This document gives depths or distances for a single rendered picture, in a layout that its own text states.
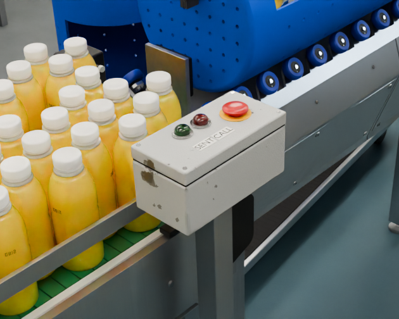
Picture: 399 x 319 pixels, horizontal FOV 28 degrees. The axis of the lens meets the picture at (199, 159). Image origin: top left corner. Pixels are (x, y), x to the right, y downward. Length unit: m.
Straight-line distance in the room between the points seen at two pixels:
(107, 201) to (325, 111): 0.59
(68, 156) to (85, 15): 0.72
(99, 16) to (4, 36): 2.49
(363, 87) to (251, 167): 0.66
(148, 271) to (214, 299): 0.11
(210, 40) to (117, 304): 0.49
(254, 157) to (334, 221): 1.65
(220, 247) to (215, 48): 0.39
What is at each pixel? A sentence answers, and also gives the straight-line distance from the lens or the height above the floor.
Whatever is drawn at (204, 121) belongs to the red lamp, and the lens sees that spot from 1.06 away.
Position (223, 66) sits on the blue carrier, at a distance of 1.39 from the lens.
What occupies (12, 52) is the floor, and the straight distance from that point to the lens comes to 4.01.
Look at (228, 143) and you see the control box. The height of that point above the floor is 1.10.
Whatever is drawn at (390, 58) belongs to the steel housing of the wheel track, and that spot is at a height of 0.87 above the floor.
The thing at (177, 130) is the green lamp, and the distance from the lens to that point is 1.04.
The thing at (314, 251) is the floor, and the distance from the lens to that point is 2.58.
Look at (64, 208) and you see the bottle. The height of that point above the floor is 1.01.
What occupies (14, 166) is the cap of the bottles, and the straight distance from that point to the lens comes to 1.06.
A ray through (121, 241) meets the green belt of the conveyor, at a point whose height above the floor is 0.90.
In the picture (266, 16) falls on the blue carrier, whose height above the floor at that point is 1.12.
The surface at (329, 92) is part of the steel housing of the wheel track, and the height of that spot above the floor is 0.88.
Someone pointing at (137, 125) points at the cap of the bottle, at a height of 1.08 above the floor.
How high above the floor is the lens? 1.64
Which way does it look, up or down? 33 degrees down
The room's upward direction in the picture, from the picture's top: 2 degrees counter-clockwise
